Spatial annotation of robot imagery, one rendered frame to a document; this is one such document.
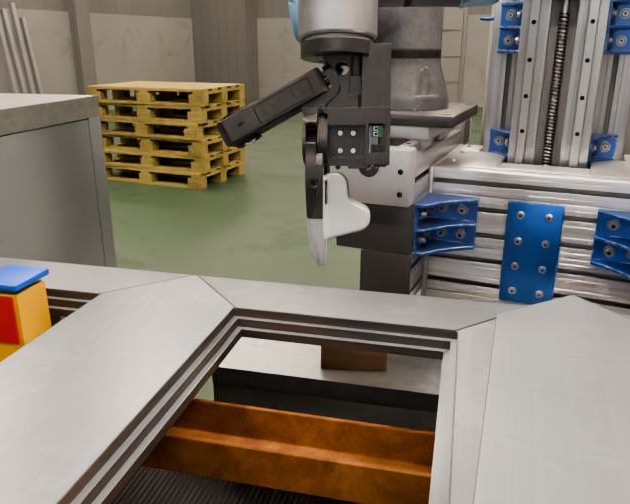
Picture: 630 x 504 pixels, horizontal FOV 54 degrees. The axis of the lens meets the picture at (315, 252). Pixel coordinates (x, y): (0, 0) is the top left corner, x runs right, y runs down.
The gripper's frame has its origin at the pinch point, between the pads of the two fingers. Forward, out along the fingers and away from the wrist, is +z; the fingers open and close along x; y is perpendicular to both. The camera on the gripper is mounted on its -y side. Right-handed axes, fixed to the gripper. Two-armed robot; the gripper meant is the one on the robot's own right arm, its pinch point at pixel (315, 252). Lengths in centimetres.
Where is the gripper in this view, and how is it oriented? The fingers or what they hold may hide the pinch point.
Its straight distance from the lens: 61.3
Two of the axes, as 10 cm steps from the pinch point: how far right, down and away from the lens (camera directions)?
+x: 1.0, -1.4, 9.9
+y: 10.0, 0.2, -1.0
